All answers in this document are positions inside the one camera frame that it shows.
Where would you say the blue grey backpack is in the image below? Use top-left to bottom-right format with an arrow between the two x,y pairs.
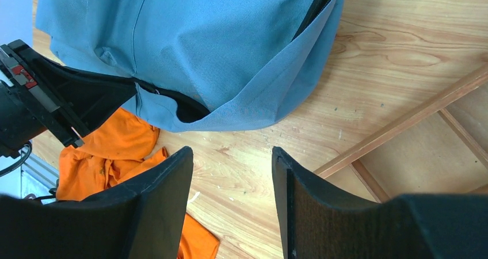
36,0 -> 344,132

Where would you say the orange cloth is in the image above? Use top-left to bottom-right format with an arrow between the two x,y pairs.
56,109 -> 220,258

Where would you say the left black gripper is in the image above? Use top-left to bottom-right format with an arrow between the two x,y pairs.
1,40 -> 136,158

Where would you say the wooden compartment tray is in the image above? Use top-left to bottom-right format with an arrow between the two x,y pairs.
316,65 -> 487,203

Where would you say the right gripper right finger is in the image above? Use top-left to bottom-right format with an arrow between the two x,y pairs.
272,147 -> 487,258

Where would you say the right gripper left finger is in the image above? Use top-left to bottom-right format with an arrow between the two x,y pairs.
1,146 -> 193,258

